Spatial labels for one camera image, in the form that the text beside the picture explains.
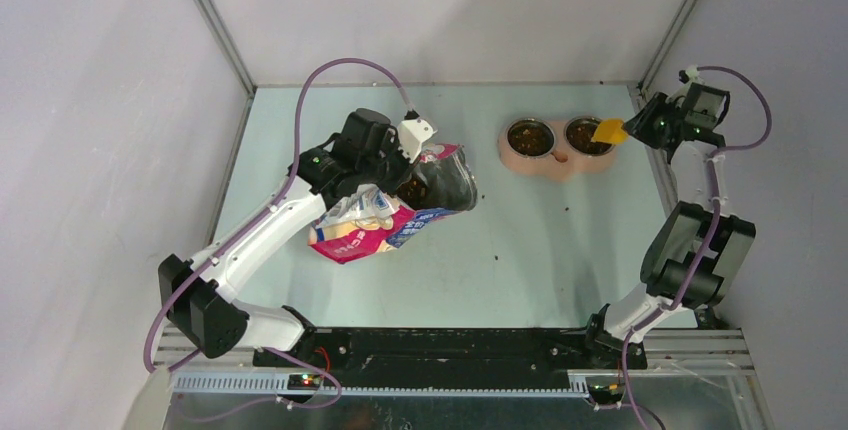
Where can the pink double bowl stand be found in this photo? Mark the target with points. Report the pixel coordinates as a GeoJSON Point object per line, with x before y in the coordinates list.
{"type": "Point", "coordinates": [536, 147]}

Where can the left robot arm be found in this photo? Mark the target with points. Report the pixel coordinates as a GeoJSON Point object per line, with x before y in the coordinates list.
{"type": "Point", "coordinates": [200, 295]}

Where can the left electronics board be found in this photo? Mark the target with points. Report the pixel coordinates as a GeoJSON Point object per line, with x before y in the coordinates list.
{"type": "Point", "coordinates": [304, 382]}

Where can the electronics board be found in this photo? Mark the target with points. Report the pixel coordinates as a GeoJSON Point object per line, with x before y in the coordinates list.
{"type": "Point", "coordinates": [304, 382]}
{"type": "Point", "coordinates": [606, 396]}

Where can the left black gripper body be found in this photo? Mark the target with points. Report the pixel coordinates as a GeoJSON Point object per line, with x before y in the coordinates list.
{"type": "Point", "coordinates": [388, 169]}

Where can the brown pet food kibble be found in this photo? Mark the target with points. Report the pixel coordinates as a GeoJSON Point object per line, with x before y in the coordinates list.
{"type": "Point", "coordinates": [530, 139]}

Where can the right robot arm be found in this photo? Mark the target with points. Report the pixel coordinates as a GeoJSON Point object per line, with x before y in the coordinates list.
{"type": "Point", "coordinates": [700, 248]}

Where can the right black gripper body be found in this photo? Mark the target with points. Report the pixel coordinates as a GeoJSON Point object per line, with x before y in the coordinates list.
{"type": "Point", "coordinates": [674, 109]}

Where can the yellow plastic scoop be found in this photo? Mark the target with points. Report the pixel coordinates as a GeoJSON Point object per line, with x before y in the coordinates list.
{"type": "Point", "coordinates": [610, 131]}

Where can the steel bowl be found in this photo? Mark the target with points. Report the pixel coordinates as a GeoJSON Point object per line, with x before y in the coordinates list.
{"type": "Point", "coordinates": [530, 139]}
{"type": "Point", "coordinates": [578, 133]}

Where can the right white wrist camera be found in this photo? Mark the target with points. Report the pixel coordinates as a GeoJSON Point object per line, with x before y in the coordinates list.
{"type": "Point", "coordinates": [687, 78]}

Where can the right electronics board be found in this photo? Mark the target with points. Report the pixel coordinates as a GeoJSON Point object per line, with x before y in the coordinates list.
{"type": "Point", "coordinates": [606, 396]}

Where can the colourful pet food bag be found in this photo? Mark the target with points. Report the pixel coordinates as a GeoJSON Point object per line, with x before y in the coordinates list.
{"type": "Point", "coordinates": [373, 221]}

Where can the left steel bowl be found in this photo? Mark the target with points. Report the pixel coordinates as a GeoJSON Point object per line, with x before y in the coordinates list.
{"type": "Point", "coordinates": [530, 139]}

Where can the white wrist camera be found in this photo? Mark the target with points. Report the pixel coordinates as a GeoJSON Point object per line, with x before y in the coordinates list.
{"type": "Point", "coordinates": [687, 78]}
{"type": "Point", "coordinates": [412, 135]}

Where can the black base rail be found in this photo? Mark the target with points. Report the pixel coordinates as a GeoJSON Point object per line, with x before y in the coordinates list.
{"type": "Point", "coordinates": [462, 359]}

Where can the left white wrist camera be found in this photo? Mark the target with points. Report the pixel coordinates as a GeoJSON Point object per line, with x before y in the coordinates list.
{"type": "Point", "coordinates": [412, 135]}

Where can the right steel bowl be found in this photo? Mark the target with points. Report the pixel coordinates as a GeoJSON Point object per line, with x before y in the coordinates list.
{"type": "Point", "coordinates": [578, 133]}

